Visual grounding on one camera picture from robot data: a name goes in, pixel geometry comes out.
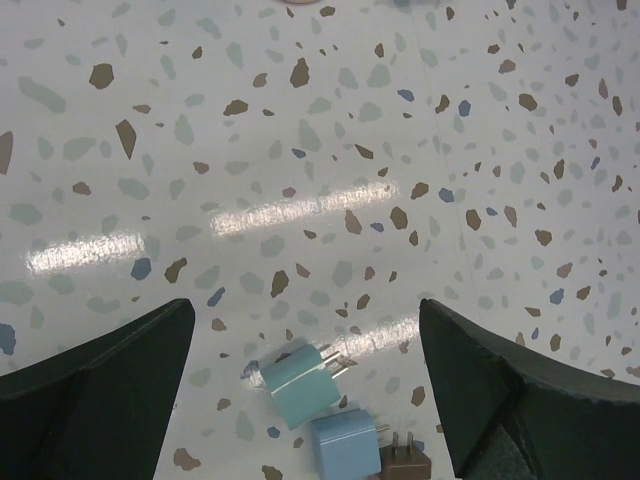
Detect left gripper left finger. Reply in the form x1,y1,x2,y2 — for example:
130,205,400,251
1,298,195,479

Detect light blue plug adapter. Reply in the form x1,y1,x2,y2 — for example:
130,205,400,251
310,409,389,480

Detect brown pink plug adapter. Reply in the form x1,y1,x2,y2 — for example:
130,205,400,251
379,432,432,480

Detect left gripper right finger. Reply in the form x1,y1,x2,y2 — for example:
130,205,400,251
419,299,639,479

